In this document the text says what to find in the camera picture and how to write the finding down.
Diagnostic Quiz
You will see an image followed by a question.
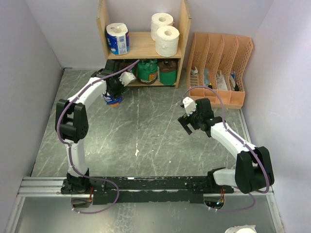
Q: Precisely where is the wooden two-tier shelf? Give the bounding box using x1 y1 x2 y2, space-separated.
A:
96 0 192 88

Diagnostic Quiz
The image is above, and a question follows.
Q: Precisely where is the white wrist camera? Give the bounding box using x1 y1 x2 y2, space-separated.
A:
119 71 136 86
181 97 196 116

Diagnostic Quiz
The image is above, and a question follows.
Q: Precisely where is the blue roll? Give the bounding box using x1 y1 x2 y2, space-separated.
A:
102 92 123 106
106 23 130 55

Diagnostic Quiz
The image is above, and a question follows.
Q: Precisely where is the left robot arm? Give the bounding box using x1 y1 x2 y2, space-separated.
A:
55 60 129 194

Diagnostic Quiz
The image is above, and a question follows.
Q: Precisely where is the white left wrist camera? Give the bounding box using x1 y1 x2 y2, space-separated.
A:
119 71 136 86

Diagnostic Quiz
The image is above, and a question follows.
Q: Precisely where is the black mounting base plate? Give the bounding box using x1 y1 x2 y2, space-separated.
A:
61 175 234 205

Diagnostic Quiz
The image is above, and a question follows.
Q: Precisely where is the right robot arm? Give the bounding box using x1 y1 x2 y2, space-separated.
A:
178 97 275 194

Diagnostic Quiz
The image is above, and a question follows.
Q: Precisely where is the orange plastic file organizer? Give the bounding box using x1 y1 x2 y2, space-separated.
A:
186 32 253 109

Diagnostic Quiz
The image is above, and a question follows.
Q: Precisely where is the green brown roll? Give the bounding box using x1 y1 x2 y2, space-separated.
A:
119 60 136 76
157 59 177 85
138 59 157 85

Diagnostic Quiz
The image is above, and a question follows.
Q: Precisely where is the white toilet roll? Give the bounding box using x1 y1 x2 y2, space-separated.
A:
155 26 180 57
151 13 173 41

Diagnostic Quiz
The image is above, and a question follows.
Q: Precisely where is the white roll bottom edge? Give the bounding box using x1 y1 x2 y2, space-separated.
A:
225 225 257 233

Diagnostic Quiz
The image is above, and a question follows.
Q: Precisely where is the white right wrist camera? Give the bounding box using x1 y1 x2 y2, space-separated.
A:
181 97 196 116

